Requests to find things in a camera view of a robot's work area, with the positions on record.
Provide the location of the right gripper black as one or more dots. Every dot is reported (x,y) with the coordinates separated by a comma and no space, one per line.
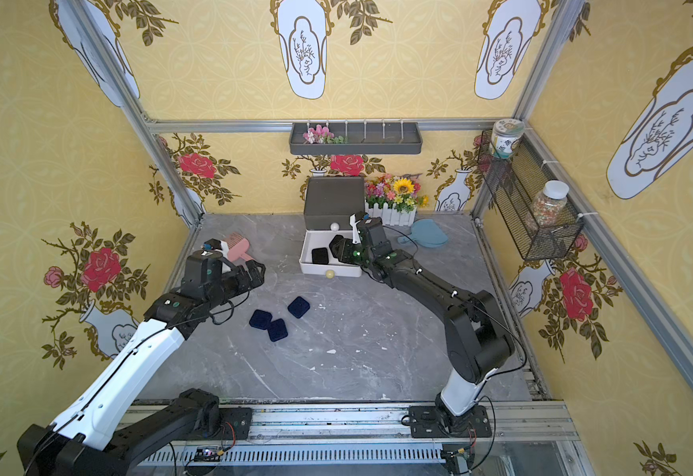
(343,249)

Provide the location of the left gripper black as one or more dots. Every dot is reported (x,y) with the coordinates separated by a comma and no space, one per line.
(248,274)

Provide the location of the black brooch box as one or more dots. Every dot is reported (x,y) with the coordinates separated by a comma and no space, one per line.
(320,256)
(337,245)

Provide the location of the white drawer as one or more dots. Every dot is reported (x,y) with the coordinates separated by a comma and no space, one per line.
(336,269)

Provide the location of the blue brooch box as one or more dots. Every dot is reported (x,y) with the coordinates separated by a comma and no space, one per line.
(277,330)
(299,307)
(261,319)

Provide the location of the blue brooch box bottom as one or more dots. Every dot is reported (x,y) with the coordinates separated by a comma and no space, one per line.
(277,330)

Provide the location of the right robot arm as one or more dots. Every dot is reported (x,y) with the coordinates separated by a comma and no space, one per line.
(477,341)

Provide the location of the three-drawer storage cabinet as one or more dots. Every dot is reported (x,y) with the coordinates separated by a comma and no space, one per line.
(332,200)

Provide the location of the pink small dustpan brush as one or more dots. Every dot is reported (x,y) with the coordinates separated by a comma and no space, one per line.
(237,248)

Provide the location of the flower pot white fence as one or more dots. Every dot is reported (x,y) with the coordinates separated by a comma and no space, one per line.
(394,199)

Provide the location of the light blue dustpan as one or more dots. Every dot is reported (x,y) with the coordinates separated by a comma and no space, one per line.
(425,233)

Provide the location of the small pink flowers on shelf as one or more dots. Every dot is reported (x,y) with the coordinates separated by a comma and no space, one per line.
(322,135)

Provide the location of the small circuit board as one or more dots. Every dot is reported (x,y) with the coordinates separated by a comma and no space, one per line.
(209,454)

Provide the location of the decorated jar with lid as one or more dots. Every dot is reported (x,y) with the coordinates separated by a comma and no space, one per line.
(506,137)

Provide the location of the clear jar white lid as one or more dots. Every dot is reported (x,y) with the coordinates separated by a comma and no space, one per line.
(548,204)

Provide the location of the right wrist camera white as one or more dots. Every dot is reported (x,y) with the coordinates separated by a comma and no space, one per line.
(367,230)

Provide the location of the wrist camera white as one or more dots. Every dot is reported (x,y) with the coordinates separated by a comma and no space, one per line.
(216,245)
(367,230)

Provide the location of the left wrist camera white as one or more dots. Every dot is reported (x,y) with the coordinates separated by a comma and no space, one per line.
(216,245)

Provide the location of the grey wall shelf tray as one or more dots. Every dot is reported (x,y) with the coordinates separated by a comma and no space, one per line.
(363,137)

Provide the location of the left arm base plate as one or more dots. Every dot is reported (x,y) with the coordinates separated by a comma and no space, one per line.
(227,422)

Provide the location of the aluminium front rail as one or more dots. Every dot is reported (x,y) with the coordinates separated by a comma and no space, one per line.
(380,422)

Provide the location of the black wire wall basket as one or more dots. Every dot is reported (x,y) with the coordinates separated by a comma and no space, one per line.
(514,184)

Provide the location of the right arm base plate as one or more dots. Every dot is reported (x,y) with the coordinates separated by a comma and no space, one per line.
(436,422)

